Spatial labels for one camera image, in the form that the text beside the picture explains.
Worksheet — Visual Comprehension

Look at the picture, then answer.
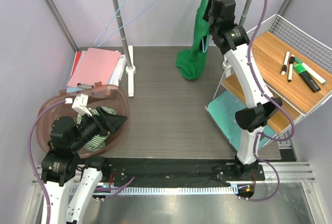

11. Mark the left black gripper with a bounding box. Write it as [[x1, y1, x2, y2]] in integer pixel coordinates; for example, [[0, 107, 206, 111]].
[[71, 105, 127, 150]]

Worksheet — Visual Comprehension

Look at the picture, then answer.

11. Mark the green white striped tank top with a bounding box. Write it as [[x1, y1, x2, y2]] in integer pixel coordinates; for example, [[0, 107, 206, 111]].
[[76, 108, 110, 152]]

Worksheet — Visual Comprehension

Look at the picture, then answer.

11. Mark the light blue wire hanger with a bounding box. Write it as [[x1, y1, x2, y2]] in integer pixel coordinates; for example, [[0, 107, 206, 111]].
[[93, 0, 162, 48]]

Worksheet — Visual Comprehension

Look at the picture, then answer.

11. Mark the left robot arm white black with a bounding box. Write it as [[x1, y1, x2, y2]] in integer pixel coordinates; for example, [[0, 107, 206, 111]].
[[41, 107, 128, 223]]

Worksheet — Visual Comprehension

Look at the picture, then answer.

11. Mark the brown translucent plastic basin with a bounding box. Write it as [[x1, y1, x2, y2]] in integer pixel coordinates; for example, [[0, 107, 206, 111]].
[[35, 82, 130, 159]]

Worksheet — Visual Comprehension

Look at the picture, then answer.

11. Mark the stack of papers folders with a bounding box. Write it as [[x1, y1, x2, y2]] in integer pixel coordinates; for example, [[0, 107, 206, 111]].
[[66, 51, 126, 93]]

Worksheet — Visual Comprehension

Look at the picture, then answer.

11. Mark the grey white clothes rack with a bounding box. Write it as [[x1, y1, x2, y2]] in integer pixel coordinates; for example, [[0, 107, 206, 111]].
[[107, 0, 261, 97]]

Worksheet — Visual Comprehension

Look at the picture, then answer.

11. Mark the small white black marker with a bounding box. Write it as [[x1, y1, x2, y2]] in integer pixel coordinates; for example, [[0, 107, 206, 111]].
[[287, 63, 293, 82]]

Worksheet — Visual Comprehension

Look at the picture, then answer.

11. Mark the teal cutting mat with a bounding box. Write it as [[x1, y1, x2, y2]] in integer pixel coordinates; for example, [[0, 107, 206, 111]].
[[206, 90, 275, 156]]

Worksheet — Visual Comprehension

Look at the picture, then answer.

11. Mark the green black highlighter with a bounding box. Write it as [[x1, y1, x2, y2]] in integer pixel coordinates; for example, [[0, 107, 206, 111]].
[[294, 63, 321, 93]]

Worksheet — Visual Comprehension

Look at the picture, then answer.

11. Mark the white green capped marker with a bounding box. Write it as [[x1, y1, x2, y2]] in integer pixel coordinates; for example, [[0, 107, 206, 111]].
[[301, 62, 327, 85]]

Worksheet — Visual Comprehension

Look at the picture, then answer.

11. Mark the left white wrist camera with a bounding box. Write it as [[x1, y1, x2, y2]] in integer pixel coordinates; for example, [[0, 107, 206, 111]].
[[65, 93, 92, 117]]

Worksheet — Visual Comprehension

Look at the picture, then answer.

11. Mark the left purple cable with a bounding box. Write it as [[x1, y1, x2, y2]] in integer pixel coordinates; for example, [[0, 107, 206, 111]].
[[27, 98, 135, 224]]

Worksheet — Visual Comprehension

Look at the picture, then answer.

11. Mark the purple cable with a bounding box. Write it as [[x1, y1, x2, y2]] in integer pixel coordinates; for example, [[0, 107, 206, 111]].
[[27, 98, 135, 224], [233, 0, 296, 201]]

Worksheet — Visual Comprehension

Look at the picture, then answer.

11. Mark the white slotted cable duct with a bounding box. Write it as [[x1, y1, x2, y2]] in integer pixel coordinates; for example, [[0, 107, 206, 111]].
[[70, 185, 238, 196]]

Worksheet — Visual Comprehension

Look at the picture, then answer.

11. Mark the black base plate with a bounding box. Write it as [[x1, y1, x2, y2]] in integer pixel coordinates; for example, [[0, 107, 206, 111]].
[[101, 158, 266, 188]]

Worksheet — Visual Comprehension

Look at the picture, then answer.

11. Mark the white wire wooden shelf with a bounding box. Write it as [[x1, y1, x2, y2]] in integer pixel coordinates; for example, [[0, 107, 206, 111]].
[[212, 13, 332, 134]]

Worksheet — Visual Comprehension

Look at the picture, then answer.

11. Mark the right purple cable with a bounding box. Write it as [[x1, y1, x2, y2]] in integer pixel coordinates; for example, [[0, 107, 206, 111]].
[[233, 0, 296, 201]]

